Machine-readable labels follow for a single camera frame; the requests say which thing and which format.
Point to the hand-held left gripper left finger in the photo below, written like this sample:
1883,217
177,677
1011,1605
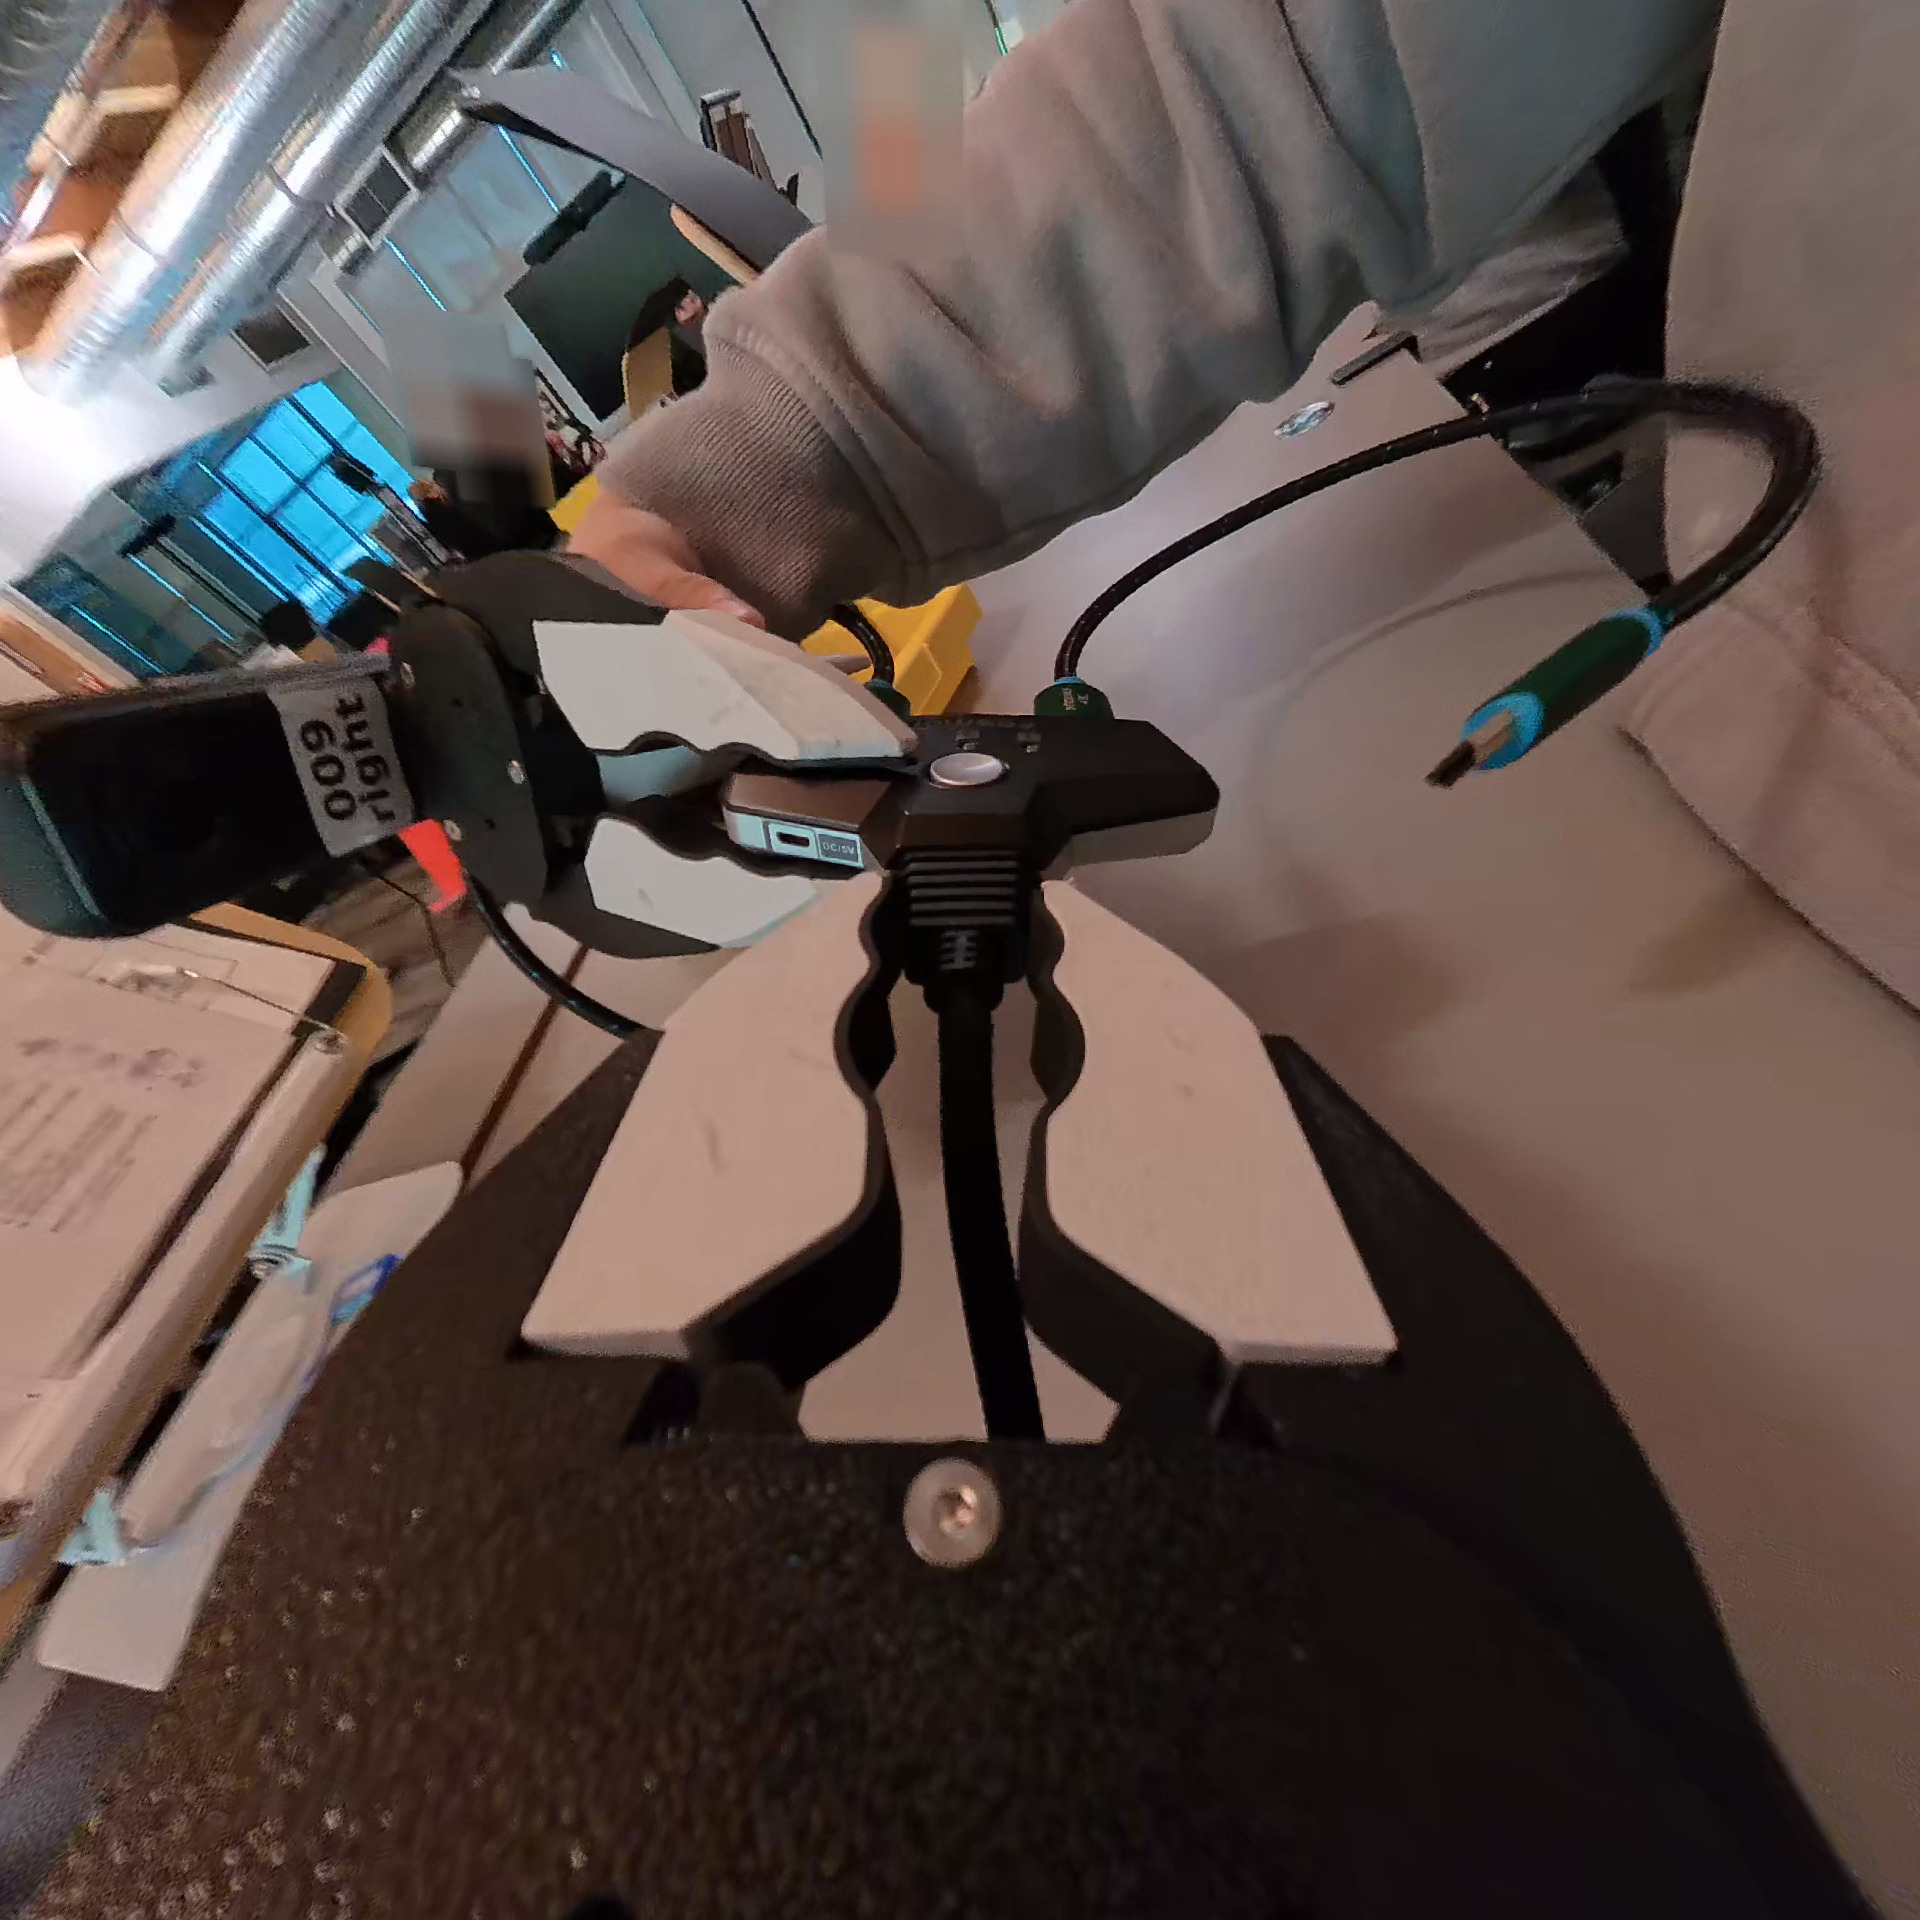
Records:
721,1186

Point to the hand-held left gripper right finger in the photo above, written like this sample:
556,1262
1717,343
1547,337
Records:
1198,1186

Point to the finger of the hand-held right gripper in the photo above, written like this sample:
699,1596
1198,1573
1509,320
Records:
660,884
721,684

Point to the black hub box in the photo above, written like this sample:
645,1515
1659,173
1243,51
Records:
1050,809

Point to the person's right forearm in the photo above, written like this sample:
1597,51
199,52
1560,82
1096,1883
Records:
1081,300

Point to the person's right hand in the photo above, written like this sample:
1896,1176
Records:
645,555

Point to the yellow box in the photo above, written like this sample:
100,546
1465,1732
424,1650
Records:
938,645

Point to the clipboard with papers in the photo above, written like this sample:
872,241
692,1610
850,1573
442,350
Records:
119,1138

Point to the clear plastic bag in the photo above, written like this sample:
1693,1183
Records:
255,1379

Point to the round silver table cap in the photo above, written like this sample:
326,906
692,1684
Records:
1302,416

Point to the black rectangular slot cover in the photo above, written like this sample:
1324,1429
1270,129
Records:
1374,356

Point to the silver ventilation duct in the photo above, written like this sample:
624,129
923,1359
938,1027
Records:
225,178

